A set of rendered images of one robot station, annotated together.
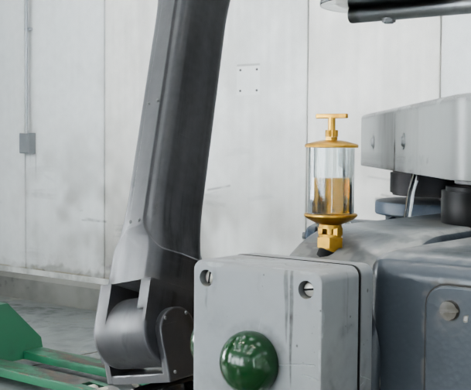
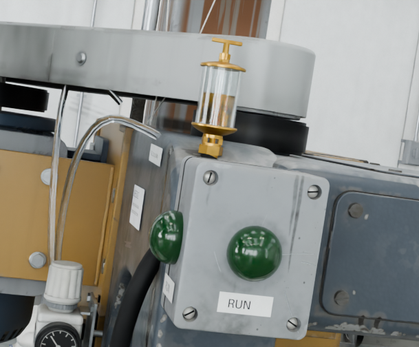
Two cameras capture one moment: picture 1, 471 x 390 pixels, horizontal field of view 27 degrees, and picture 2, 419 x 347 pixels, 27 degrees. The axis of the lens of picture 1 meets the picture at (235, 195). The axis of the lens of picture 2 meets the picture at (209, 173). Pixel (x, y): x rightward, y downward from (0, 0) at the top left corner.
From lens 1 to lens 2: 0.41 m
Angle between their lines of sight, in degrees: 51
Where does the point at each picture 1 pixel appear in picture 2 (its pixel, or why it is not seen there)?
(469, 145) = (253, 80)
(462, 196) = (245, 119)
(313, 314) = (318, 212)
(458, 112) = (242, 51)
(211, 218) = not seen: outside the picture
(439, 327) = (345, 223)
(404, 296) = not seen: hidden behind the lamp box
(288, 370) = (287, 258)
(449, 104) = not seen: hidden behind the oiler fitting
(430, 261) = (335, 173)
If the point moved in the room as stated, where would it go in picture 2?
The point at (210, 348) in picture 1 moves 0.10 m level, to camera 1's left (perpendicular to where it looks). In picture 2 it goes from (206, 242) to (62, 244)
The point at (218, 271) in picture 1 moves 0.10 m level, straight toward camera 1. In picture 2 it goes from (226, 173) to (398, 205)
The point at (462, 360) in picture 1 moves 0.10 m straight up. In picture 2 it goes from (360, 248) to (386, 85)
